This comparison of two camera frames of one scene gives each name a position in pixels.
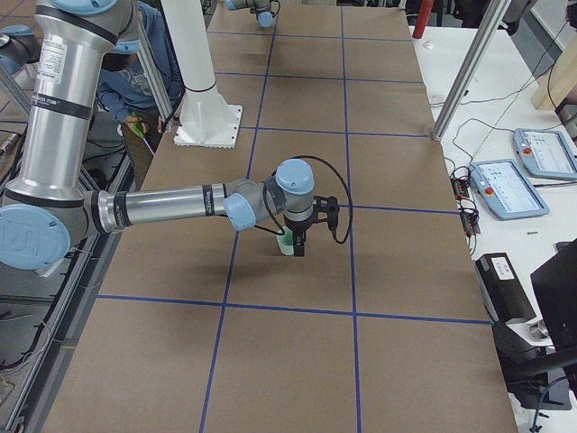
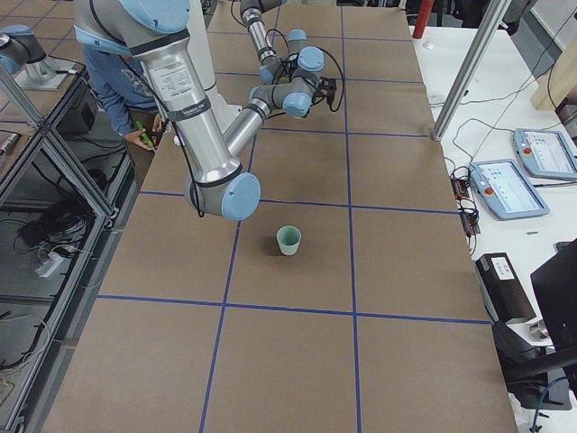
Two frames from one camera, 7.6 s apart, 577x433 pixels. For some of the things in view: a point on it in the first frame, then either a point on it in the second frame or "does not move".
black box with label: x=506 y=295 does not move
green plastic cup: x=286 y=242 does not move
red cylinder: x=425 y=9 does not move
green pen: x=137 y=125 -> x=145 y=135
